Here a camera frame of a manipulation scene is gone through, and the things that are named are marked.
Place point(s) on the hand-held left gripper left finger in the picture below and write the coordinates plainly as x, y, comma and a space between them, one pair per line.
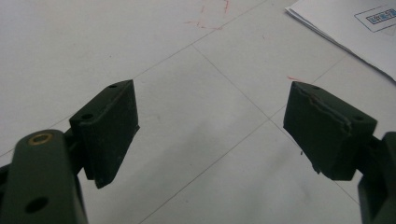
109, 130

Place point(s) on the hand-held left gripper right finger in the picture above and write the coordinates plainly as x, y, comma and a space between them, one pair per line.
323, 133

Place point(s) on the white paper table cover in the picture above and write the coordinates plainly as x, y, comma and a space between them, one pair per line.
202, 124

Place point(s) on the white paper sheet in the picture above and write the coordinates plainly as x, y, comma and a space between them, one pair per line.
348, 28

